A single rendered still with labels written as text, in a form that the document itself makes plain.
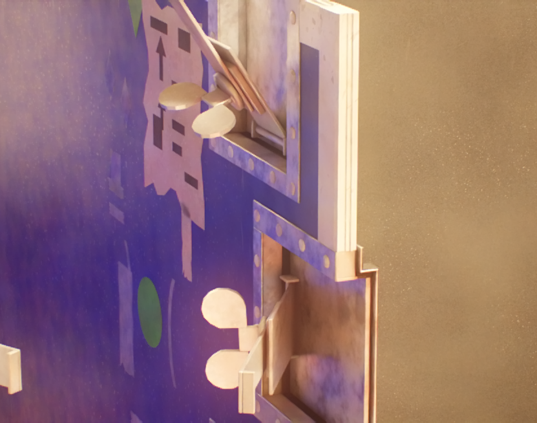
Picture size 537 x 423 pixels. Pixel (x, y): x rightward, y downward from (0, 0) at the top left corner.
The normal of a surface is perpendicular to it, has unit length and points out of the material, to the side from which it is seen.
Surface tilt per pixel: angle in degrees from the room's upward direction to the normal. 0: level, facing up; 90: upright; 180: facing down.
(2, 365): 90
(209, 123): 24
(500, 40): 90
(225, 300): 102
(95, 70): 90
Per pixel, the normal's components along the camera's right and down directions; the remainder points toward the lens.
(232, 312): -0.02, 0.47
